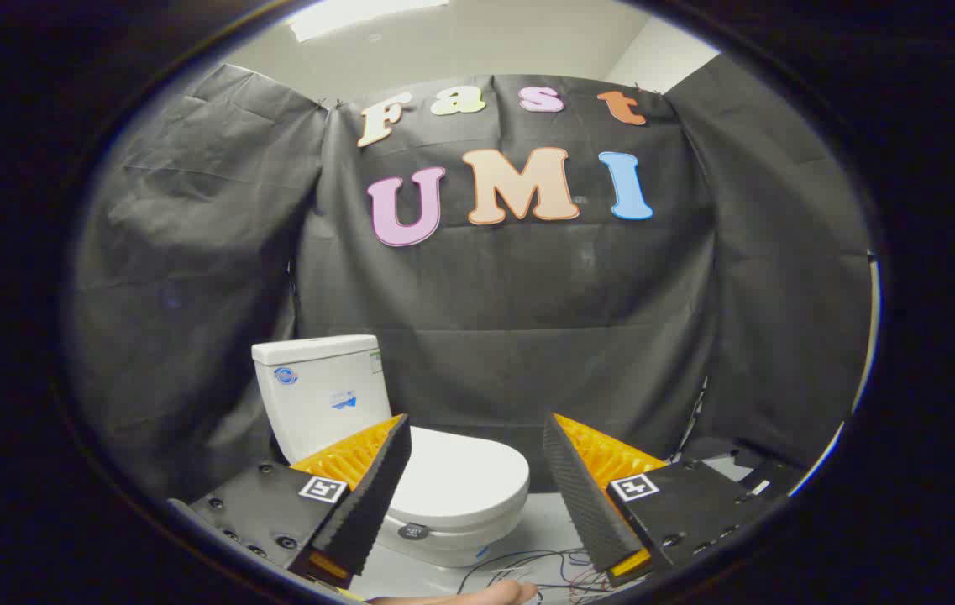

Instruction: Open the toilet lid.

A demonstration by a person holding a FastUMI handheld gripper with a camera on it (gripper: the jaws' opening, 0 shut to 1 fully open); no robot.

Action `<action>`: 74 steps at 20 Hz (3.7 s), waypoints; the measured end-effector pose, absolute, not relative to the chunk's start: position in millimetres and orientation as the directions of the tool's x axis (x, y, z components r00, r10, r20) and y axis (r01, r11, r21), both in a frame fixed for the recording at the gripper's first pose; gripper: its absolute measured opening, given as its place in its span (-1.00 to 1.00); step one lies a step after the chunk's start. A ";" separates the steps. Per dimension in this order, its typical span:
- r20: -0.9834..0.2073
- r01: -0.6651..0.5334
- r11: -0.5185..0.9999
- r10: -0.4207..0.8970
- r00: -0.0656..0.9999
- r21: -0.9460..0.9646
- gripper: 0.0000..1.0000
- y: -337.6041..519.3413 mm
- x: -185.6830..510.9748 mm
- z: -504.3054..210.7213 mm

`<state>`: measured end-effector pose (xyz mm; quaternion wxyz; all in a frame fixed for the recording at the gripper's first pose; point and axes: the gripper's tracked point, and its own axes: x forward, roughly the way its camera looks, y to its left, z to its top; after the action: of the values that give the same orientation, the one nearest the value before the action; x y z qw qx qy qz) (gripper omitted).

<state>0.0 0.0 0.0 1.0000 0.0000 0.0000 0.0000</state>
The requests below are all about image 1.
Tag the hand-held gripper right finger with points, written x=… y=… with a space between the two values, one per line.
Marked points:
x=582 y=504

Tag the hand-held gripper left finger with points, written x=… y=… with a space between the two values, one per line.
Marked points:
x=376 y=496

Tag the white toilet lid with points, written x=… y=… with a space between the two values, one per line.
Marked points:
x=460 y=479

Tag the white toilet seat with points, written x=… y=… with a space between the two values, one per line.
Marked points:
x=462 y=538

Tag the white toilet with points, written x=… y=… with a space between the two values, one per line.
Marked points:
x=317 y=395

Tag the black rectangular box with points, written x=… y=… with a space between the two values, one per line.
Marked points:
x=771 y=477

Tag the black backdrop cloth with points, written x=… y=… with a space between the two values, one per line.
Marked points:
x=527 y=294

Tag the ceiling light panel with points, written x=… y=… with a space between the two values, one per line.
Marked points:
x=359 y=15

